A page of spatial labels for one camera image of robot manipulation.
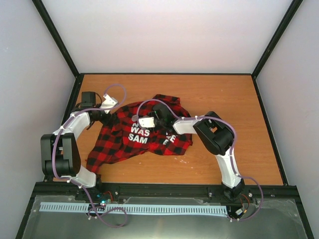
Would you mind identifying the left black frame post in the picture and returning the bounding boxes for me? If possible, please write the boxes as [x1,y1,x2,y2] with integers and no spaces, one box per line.
[31,0,80,75]

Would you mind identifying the black frame post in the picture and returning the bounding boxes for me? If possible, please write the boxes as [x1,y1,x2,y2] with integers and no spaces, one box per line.
[251,0,304,75]
[31,0,80,75]

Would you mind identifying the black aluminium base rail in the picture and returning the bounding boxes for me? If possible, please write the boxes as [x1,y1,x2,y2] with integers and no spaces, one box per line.
[34,182,299,203]

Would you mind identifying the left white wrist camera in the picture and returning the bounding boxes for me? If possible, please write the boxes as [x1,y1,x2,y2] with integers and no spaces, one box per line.
[100,94,118,114]

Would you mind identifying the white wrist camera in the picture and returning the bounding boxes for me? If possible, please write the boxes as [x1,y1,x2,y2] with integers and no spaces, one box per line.
[100,94,118,114]
[138,117,156,128]

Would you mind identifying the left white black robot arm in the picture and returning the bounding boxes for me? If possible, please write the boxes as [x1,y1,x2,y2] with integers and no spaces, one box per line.
[40,92,118,201]

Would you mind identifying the right black frame post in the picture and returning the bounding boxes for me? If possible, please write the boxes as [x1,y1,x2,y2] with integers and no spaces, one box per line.
[251,0,304,75]

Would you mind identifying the red black plaid shirt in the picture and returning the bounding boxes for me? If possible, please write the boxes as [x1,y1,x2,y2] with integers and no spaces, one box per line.
[86,94,192,173]

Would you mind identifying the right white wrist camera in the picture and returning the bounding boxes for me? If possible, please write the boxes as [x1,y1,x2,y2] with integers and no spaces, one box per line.
[138,117,156,128]

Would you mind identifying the light blue slotted cable duct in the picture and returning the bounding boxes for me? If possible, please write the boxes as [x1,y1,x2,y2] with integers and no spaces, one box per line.
[39,202,227,217]

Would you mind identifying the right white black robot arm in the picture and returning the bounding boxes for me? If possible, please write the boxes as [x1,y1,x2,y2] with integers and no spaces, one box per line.
[148,103,245,201]

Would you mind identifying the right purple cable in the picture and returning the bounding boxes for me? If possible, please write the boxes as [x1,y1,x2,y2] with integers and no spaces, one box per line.
[136,99,264,223]

